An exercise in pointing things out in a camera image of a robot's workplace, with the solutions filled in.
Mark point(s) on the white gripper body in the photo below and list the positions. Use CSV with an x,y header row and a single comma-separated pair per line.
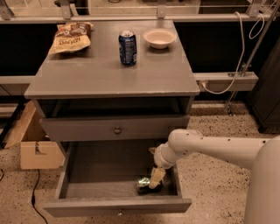
x,y
159,159

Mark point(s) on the green soda can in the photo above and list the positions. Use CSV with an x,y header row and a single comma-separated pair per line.
x,y
142,185

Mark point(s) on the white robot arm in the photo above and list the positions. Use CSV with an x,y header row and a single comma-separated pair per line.
x,y
259,155

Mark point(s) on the closed grey top drawer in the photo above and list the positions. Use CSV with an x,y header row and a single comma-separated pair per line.
x,y
112,128

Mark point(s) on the open grey middle drawer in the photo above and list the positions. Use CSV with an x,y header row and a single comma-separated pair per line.
x,y
100,178

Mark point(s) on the grey drawer cabinet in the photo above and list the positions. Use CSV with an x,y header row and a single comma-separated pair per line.
x,y
106,107

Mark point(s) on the blue soda can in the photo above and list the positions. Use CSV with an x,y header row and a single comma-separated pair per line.
x,y
127,47

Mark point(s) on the white bowl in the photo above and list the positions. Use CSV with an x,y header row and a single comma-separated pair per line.
x,y
159,38

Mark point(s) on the cardboard box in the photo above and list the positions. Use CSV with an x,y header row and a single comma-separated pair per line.
x,y
36,151

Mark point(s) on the brown chip bag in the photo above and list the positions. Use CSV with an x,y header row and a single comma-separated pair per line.
x,y
71,37

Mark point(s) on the grey metal rail frame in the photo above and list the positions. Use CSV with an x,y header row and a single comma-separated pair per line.
x,y
140,11

